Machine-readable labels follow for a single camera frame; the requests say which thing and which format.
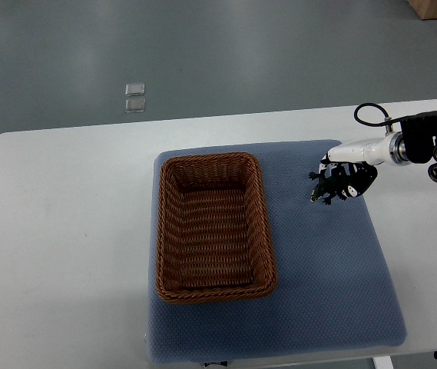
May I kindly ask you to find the blue-grey foam mat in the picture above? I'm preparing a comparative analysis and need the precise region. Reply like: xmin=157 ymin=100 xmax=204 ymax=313
xmin=147 ymin=140 xmax=407 ymax=364

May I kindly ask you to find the brown wicker basket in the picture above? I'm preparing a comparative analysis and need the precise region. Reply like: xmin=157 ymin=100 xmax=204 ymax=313
xmin=155 ymin=152 xmax=277 ymax=304

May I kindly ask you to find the dark label under mat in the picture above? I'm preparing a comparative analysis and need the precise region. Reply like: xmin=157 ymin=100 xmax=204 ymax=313
xmin=204 ymin=361 xmax=228 ymax=369

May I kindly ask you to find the dark toy crocodile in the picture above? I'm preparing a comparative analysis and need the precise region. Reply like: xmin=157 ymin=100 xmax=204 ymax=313
xmin=308 ymin=164 xmax=349 ymax=205

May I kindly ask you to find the white table leg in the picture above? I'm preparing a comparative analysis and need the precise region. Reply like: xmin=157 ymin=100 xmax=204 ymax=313
xmin=372 ymin=356 xmax=394 ymax=369

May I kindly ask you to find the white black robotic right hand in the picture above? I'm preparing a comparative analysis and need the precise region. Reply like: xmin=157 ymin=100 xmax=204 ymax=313
xmin=315 ymin=132 xmax=409 ymax=199

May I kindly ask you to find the upper floor socket plate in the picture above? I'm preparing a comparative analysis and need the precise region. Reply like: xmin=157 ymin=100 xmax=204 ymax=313
xmin=125 ymin=82 xmax=145 ymax=96

